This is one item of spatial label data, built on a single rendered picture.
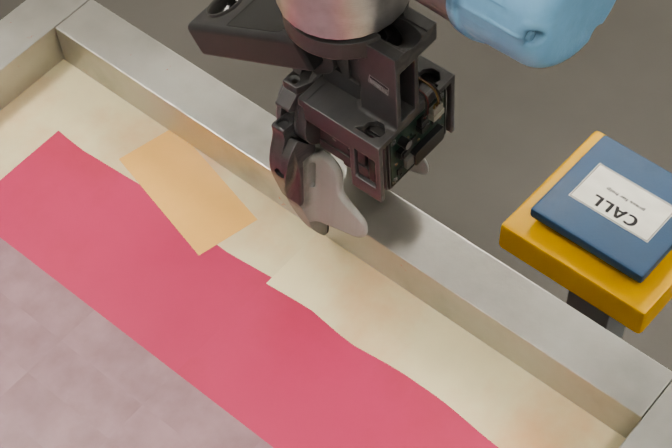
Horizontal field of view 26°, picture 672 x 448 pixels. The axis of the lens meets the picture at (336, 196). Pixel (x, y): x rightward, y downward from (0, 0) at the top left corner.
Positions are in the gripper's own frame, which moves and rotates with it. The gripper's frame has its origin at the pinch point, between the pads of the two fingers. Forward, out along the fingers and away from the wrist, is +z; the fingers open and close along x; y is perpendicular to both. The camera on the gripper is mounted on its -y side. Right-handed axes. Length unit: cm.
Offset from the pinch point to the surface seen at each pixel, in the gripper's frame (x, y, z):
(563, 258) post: 12.2, 10.9, 12.2
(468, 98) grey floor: 89, -55, 114
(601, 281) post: 12.2, 14.2, 12.3
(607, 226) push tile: 15.7, 12.2, 10.8
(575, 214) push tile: 15.1, 9.8, 10.8
